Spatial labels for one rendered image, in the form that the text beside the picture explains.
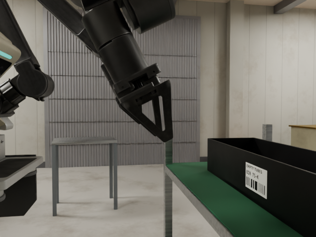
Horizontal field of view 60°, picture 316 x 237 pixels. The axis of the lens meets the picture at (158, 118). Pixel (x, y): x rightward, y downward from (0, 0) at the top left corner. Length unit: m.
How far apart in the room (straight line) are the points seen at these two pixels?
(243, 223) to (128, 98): 0.35
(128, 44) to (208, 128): 5.65
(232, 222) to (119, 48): 0.38
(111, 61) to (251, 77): 6.09
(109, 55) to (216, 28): 5.92
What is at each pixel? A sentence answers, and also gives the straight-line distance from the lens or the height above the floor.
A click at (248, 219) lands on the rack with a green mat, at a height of 0.95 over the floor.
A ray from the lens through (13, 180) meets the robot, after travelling 0.59.
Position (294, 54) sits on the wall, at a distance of 7.06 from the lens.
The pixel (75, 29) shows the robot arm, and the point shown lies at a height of 1.39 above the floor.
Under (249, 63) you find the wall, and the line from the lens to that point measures 6.45.
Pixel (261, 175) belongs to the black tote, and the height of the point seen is 1.02.
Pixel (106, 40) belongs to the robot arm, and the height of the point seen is 1.26.
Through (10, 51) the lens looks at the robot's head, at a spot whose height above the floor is 1.29.
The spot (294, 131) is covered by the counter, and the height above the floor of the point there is 0.67.
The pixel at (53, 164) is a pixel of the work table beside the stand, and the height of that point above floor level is 0.56.
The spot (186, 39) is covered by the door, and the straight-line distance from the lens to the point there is 5.96.
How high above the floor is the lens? 1.17
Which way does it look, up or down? 2 degrees down
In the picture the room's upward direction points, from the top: straight up
